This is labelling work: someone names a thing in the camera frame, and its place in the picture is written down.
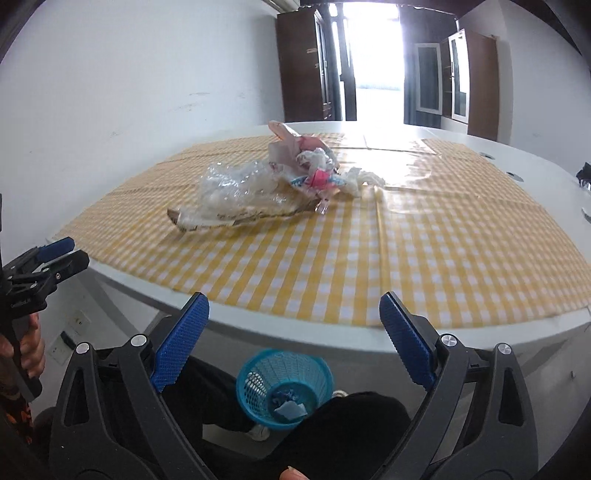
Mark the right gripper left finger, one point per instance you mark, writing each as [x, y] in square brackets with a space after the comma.
[110, 420]

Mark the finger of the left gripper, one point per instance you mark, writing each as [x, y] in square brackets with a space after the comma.
[57, 249]
[64, 267]

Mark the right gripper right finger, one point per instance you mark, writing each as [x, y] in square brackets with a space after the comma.
[476, 421]

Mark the clear plastic wrap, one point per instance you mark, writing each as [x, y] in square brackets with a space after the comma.
[223, 187]

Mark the white plastic cup container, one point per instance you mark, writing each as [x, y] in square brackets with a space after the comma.
[283, 154]

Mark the pink white wrapper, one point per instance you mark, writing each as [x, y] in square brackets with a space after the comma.
[316, 172]

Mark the white tissue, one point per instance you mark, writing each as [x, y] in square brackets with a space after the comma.
[352, 181]

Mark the person's left hand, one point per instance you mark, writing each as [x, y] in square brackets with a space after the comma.
[32, 348]

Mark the person's right hand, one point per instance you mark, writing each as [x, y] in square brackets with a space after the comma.
[292, 473]

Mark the long gold snack wrapper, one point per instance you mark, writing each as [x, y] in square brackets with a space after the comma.
[194, 218]

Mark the white shoe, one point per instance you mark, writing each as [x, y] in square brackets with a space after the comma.
[258, 433]

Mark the blue plastic waste basket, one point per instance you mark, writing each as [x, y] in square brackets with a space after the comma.
[278, 388]

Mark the yellow checkered tablecloth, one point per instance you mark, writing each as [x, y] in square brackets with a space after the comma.
[452, 235]

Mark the pink paper bag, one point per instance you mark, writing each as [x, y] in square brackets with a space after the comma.
[294, 140]

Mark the black device on table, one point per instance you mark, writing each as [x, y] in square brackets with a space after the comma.
[584, 176]

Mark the dark brown left cabinet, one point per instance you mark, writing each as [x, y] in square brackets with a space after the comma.
[308, 71]

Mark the brown glass door cabinet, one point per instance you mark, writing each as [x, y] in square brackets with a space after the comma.
[457, 80]

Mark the white wall socket plate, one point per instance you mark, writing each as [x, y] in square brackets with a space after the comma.
[59, 351]

